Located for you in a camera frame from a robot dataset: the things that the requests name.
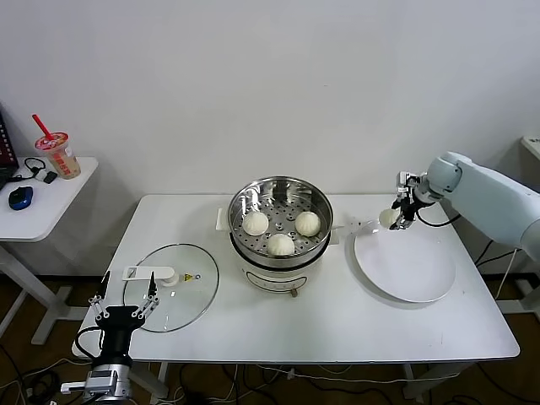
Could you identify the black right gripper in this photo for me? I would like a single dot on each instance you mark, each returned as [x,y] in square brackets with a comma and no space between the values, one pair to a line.
[410,206]

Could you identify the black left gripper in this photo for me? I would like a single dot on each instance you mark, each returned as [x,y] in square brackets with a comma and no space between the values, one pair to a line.
[118,325]

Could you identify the white steamed baozi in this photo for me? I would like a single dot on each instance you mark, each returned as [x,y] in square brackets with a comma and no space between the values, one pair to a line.
[387,217]
[255,223]
[307,223]
[280,244]

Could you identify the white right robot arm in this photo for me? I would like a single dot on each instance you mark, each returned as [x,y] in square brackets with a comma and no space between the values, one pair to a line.
[498,198]

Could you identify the stainless steel steamer basket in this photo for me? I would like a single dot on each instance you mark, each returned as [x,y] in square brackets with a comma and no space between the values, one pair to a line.
[274,262]

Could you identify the white round plate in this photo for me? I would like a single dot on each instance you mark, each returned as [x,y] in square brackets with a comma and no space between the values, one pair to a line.
[405,261]

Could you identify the white side table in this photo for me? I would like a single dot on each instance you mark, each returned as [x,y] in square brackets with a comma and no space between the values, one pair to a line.
[55,202]

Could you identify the white electric cooker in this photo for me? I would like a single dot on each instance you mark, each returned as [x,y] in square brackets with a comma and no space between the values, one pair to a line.
[270,280]

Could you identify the small black device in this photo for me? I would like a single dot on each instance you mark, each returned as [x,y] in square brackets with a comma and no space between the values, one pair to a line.
[50,177]

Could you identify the blue computer mouse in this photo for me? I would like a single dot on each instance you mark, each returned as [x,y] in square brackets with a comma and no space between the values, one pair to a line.
[21,197]

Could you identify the small white device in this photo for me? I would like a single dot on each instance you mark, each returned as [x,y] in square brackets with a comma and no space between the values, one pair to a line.
[41,175]

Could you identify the milk tea plastic cup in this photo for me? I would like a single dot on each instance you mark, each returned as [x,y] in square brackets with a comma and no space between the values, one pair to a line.
[63,162]

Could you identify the red drinking straw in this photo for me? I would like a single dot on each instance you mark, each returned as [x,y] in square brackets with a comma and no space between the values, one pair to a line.
[42,126]

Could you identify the dark laptop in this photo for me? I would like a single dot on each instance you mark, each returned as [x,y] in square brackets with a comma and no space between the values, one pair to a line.
[5,147]

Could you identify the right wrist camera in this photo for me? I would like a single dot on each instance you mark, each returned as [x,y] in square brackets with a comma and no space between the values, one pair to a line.
[405,179]

